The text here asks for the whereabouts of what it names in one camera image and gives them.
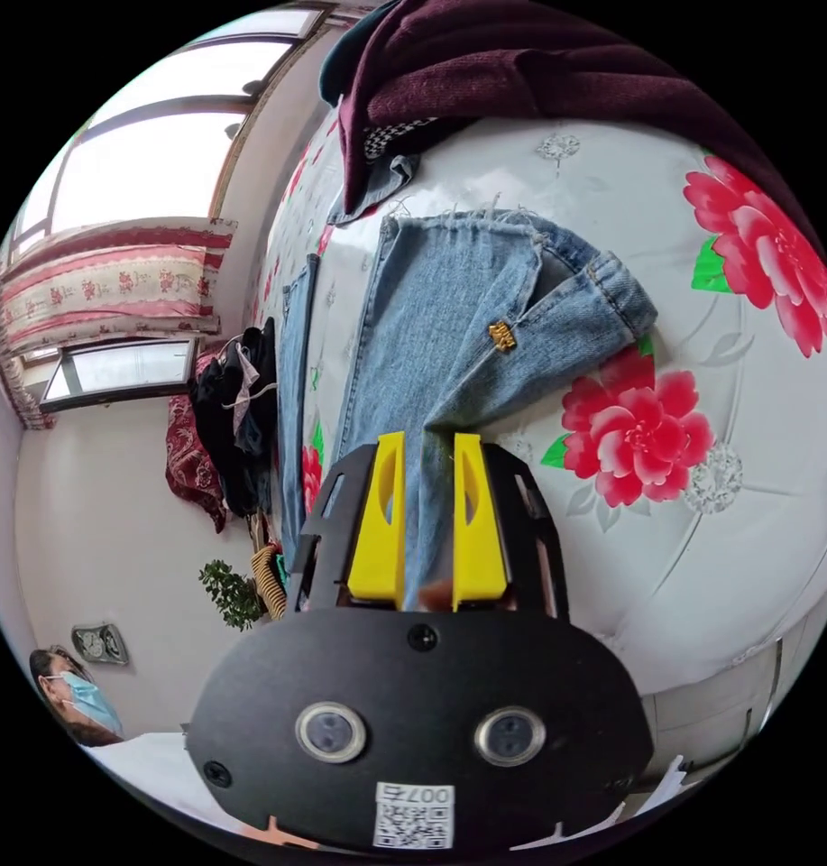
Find green potted plant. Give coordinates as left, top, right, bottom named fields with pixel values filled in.
left=198, top=559, right=265, bottom=631

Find person's right hand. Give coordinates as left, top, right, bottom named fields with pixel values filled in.
left=263, top=814, right=323, bottom=852

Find pile of clothes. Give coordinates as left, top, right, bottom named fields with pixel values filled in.
left=317, top=0, right=827, bottom=226

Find bed with floral sheet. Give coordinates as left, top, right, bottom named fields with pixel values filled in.
left=250, top=101, right=827, bottom=806

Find blue jeans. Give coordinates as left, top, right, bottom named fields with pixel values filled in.
left=276, top=207, right=660, bottom=610

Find red patterned cloth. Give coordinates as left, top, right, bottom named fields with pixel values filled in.
left=165, top=394, right=229, bottom=534

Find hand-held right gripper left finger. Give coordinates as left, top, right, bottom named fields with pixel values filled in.
left=347, top=431, right=409, bottom=607

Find red floral curtain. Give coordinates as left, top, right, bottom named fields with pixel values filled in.
left=0, top=216, right=242, bottom=434

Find woven basket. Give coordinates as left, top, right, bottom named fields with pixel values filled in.
left=250, top=544, right=290, bottom=622

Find window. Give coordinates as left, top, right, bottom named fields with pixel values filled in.
left=6, top=3, right=340, bottom=415

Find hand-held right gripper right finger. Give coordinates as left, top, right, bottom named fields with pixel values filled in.
left=451, top=431, right=510, bottom=612

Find dark hanging clothes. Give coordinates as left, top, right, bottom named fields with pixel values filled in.
left=188, top=316, right=280, bottom=517

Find person's body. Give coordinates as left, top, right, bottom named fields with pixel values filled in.
left=28, top=646, right=265, bottom=837

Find wall clock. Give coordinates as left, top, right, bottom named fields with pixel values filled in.
left=70, top=622, right=130, bottom=668

